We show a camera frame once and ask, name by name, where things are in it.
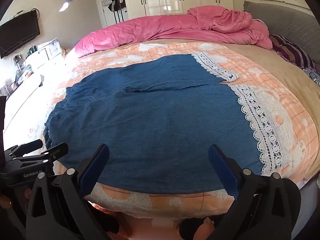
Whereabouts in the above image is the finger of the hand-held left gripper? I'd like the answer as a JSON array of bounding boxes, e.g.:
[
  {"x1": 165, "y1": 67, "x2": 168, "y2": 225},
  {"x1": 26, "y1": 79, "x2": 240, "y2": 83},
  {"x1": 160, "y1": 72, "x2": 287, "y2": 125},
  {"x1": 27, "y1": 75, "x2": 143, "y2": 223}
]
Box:
[
  {"x1": 4, "y1": 139, "x2": 43, "y2": 158},
  {"x1": 6, "y1": 142, "x2": 69, "y2": 170}
]

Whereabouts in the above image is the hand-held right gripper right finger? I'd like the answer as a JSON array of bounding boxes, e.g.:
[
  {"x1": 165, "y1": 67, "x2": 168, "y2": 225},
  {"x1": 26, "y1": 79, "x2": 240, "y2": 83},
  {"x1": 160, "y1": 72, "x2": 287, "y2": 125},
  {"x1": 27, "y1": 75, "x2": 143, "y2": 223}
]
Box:
[{"x1": 208, "y1": 144, "x2": 288, "y2": 240}]

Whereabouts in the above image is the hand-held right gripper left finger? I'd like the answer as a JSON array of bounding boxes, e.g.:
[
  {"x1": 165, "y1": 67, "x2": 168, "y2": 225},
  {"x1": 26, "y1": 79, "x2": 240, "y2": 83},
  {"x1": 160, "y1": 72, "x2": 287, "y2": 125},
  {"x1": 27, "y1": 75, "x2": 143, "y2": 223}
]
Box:
[{"x1": 26, "y1": 144, "x2": 110, "y2": 240}]

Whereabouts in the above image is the blue denim pants lace trim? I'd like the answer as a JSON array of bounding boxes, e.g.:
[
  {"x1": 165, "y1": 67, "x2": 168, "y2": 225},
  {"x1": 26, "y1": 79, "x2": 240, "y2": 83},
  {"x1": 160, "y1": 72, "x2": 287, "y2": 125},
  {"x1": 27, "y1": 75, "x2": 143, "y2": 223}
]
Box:
[{"x1": 43, "y1": 51, "x2": 302, "y2": 195}]

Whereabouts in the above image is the white drawer cabinet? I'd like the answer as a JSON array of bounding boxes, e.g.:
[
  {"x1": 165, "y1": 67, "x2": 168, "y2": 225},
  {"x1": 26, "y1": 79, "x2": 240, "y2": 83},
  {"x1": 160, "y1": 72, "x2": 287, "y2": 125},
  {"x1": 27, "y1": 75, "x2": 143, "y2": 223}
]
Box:
[{"x1": 26, "y1": 39, "x2": 62, "y2": 68}]

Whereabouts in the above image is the orange printed blanket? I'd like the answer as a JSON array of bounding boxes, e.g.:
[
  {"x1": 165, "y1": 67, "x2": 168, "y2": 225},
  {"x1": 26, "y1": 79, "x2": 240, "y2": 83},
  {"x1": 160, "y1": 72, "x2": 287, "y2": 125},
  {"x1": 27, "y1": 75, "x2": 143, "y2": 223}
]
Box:
[{"x1": 4, "y1": 41, "x2": 319, "y2": 220}]

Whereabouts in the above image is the beige bed sheet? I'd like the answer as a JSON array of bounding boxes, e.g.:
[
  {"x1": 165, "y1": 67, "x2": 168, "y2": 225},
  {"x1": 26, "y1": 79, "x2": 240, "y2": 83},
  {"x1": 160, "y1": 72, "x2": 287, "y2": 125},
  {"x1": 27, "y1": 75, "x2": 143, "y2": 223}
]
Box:
[{"x1": 220, "y1": 42, "x2": 320, "y2": 190}]

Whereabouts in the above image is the blue floral pillow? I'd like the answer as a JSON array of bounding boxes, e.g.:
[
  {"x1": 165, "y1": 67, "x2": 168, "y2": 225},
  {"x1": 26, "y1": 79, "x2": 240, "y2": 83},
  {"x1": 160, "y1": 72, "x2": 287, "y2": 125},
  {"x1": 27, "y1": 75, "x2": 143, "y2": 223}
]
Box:
[{"x1": 302, "y1": 67, "x2": 320, "y2": 87}]

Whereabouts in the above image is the purple striped pillow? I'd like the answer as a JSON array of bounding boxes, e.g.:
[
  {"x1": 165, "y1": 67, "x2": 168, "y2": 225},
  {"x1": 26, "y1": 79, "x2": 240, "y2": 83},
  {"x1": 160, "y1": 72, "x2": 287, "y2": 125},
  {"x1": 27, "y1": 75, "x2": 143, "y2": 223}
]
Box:
[{"x1": 270, "y1": 34, "x2": 318, "y2": 69}]

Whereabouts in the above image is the white door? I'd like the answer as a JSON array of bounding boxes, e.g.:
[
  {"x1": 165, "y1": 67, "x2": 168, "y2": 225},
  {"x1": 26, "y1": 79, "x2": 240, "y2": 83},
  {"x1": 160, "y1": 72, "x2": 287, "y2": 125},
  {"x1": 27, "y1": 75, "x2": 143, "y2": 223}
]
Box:
[{"x1": 94, "y1": 0, "x2": 128, "y2": 29}]

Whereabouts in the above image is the pink duvet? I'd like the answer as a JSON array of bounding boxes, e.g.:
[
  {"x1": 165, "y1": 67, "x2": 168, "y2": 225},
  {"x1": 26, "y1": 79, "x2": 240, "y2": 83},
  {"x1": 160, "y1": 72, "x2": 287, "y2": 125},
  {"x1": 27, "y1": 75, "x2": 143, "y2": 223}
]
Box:
[{"x1": 74, "y1": 6, "x2": 273, "y2": 58}]

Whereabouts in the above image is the black striped handbag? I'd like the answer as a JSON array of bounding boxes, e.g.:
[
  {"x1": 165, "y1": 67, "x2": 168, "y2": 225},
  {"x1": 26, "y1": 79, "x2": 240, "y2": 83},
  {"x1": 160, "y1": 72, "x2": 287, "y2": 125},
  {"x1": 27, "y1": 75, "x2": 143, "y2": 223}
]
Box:
[{"x1": 108, "y1": 0, "x2": 123, "y2": 12}]

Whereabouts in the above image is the grey quilted headboard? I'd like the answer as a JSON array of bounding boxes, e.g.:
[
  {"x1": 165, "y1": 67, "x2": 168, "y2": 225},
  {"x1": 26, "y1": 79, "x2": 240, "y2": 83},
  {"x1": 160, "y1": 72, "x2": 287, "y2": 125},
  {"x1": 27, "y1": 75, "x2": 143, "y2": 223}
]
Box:
[{"x1": 244, "y1": 1, "x2": 320, "y2": 65}]

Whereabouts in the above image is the black wall television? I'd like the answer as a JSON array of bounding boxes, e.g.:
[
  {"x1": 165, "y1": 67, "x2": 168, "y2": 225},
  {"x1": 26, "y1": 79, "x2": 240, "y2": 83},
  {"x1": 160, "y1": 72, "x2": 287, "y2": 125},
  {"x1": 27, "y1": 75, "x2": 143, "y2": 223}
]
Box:
[{"x1": 0, "y1": 10, "x2": 41, "y2": 59}]

